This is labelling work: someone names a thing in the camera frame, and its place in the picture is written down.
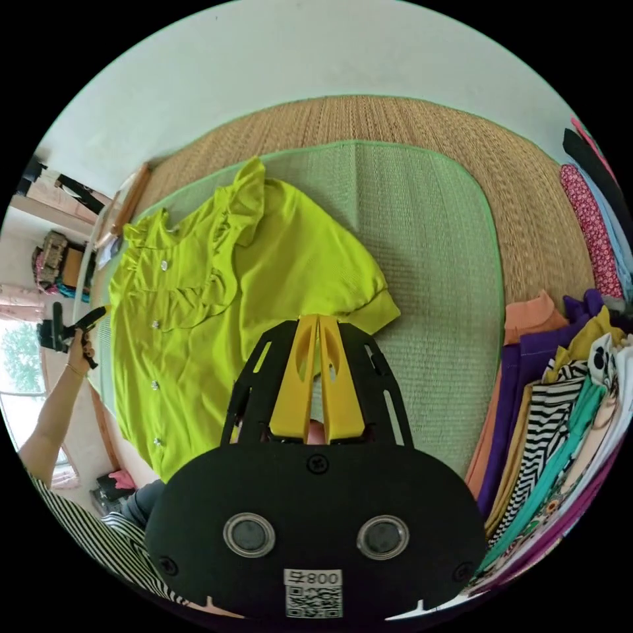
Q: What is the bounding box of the person's left hand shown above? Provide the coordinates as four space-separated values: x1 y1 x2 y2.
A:
68 328 98 371

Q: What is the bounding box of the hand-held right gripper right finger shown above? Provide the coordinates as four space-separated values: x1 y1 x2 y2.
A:
318 314 368 442

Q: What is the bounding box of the yellow green short sleeve shirt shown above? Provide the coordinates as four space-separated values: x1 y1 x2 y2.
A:
107 157 402 483

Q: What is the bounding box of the pile of clothes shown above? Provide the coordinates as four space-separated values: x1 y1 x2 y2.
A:
464 115 633 594

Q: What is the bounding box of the window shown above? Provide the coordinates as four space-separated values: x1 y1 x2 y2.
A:
0 317 49 396

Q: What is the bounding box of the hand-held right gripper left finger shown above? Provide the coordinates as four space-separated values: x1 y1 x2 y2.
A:
268 315 318 440

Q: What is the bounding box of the pink curtain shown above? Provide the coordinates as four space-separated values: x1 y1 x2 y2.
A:
0 282 56 323

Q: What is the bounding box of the shelf with bags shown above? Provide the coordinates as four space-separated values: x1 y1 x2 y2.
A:
31 229 96 303

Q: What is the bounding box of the person's left forearm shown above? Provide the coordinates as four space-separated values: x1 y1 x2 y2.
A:
16 363 88 477

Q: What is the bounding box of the bed with woven mat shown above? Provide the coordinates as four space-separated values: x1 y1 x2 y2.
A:
88 94 600 495

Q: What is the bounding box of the person's body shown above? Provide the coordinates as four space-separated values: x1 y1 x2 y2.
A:
24 469 248 620

